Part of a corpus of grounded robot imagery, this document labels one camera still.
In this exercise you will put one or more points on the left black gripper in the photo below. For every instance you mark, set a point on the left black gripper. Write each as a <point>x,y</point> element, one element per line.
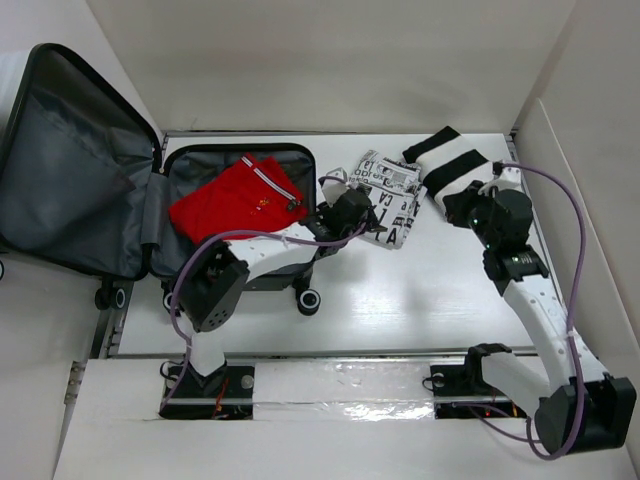
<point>367,217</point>

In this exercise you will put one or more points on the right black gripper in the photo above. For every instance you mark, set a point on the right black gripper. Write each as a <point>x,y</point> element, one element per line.
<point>457,203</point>

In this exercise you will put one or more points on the newspaper print garment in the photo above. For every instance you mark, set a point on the newspaper print garment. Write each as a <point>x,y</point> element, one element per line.
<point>396,192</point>

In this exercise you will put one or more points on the black white striped garment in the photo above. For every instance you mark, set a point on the black white striped garment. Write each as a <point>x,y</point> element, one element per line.
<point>448,164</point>

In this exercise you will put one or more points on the red garment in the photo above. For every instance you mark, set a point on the red garment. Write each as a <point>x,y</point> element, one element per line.
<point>251,195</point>

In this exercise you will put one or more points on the small space-print suitcase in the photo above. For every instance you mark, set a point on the small space-print suitcase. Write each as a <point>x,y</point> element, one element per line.
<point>84,181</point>

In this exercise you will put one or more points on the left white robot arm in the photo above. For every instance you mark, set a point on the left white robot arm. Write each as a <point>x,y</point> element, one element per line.
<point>207,289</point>

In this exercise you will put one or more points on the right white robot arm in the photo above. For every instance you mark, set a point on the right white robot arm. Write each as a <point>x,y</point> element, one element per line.
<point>576,406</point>

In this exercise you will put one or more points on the silver foil tape strip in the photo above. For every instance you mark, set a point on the silver foil tape strip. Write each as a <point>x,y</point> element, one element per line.
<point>342,390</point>

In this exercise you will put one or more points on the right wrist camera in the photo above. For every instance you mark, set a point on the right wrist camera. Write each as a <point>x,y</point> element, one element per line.
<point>506,177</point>

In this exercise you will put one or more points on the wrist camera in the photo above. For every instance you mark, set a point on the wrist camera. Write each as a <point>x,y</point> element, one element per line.
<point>506,177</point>
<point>333,184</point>

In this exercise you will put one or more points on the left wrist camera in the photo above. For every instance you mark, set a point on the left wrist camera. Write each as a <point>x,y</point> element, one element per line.
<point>333,184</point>

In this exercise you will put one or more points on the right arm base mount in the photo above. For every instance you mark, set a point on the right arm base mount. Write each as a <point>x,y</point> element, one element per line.
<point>455,398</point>

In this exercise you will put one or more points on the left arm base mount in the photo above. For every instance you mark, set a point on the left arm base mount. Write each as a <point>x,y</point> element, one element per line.
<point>229,397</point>

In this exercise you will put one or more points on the aluminium rail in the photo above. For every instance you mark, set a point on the aluminium rail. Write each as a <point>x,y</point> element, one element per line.
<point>111,354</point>

